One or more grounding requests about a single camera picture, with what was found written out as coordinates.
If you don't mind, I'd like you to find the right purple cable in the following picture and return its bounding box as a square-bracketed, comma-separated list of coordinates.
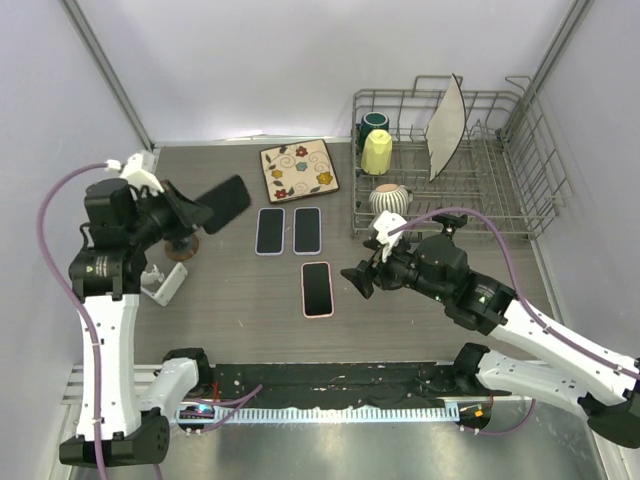
[389, 207, 640, 436]

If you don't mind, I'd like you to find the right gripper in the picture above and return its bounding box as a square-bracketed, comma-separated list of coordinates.
[342, 235, 450, 303]

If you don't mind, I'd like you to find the floral square plate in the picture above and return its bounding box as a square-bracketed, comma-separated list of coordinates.
[259, 139, 340, 204]

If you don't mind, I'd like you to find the pink case phone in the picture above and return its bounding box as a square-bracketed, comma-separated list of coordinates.
[301, 262, 334, 319]

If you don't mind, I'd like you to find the yellow faceted cup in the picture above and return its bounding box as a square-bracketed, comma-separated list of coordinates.
[361, 129, 393, 175]

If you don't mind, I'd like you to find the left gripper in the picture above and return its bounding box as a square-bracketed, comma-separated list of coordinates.
[127, 179, 213, 249]

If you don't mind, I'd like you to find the white cable duct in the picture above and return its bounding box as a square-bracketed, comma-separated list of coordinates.
[169, 405, 460, 425]

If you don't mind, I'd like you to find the wooden base phone stand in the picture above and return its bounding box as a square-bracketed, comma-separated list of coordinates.
[164, 233, 200, 262]

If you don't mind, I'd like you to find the lavender case phone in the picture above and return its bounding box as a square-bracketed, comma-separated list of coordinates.
[293, 207, 322, 255]

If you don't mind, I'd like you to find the purple cable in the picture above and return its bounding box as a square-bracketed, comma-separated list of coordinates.
[37, 162, 264, 480]
[389, 207, 640, 436]

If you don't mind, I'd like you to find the white phone stand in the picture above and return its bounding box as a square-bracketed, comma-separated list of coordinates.
[140, 262, 188, 307]
[255, 208, 285, 256]

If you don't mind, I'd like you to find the white curved plate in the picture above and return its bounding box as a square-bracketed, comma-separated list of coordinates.
[425, 74, 467, 182]

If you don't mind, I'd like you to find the striped round mug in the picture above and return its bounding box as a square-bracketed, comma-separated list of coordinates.
[368, 183, 414, 216]

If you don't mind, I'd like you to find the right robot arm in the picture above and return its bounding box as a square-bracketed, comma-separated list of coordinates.
[341, 233, 639, 449]

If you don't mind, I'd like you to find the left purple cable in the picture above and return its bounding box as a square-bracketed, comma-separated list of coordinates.
[37, 162, 264, 480]

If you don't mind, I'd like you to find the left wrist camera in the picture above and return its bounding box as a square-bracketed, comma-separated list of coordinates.
[105, 150, 164, 195]

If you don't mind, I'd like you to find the metal dish rack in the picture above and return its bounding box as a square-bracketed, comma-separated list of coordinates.
[351, 75, 573, 240]

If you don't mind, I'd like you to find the black phone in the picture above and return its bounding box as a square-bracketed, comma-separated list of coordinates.
[196, 175, 251, 235]

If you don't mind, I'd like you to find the dark green mug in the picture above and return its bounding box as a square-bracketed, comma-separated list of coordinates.
[356, 111, 389, 149]

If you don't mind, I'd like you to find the black mounting base plate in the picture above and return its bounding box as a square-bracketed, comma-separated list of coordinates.
[209, 362, 507, 410]

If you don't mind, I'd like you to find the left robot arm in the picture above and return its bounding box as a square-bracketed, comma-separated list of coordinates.
[59, 178, 213, 468]

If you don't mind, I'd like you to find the black phone stand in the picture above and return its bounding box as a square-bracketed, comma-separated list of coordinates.
[432, 213, 468, 239]

